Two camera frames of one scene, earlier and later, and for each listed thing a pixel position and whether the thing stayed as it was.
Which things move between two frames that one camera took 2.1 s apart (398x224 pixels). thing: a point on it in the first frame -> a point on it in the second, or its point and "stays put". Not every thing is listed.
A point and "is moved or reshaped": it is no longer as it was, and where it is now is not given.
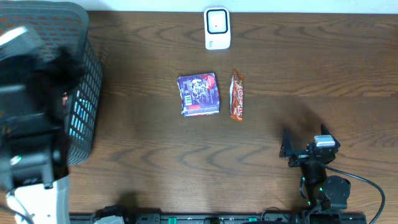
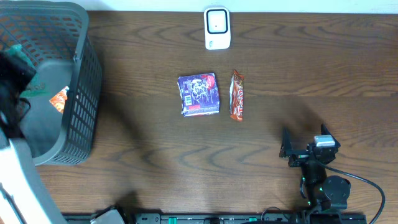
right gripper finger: x=325 y=132 stays put
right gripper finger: x=286 y=146 stays put
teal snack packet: x=81 y=119 is moved or reshaped
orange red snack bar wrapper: x=236 y=94 stays put
